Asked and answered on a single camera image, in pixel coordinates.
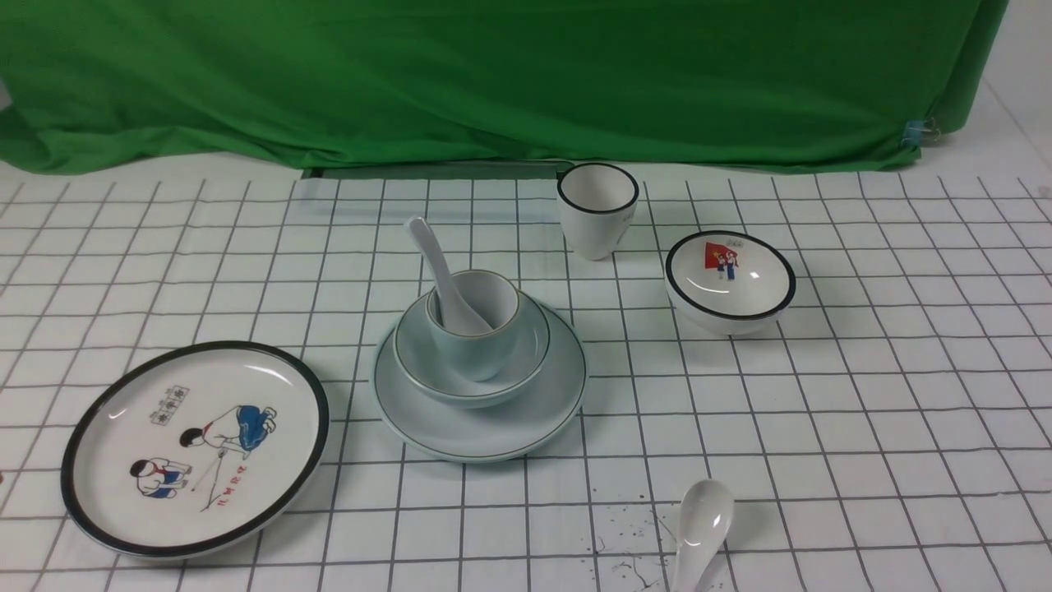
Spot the pale blue cup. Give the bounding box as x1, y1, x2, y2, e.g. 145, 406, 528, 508
425, 269, 525, 380

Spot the pale blue plain bowl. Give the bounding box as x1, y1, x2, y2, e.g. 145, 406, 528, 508
392, 295, 550, 409

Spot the white ceramic spoon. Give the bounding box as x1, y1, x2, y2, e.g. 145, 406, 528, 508
668, 479, 734, 591
405, 216, 491, 336

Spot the small black rimmed cartoon bowl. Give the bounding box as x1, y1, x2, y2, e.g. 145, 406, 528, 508
662, 229, 797, 336

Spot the blue binder clip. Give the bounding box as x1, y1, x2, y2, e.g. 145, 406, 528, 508
899, 118, 943, 149

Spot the black rimmed cartoon plate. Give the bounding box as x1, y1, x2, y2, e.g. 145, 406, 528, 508
60, 340, 330, 562

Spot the white ceramic spoon front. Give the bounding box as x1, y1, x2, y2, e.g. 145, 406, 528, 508
668, 479, 734, 591

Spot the white grid tablecloth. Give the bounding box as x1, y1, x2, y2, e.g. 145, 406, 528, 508
1, 171, 1050, 591

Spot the dark metal floor strip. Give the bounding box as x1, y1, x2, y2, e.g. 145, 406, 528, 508
301, 159, 574, 181

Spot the pale blue plain plate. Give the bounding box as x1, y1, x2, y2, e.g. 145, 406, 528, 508
371, 298, 588, 462

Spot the green backdrop cloth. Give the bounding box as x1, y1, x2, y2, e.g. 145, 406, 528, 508
1, 1, 1008, 173

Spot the white black rimmed cup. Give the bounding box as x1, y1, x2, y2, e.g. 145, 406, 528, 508
557, 164, 641, 260

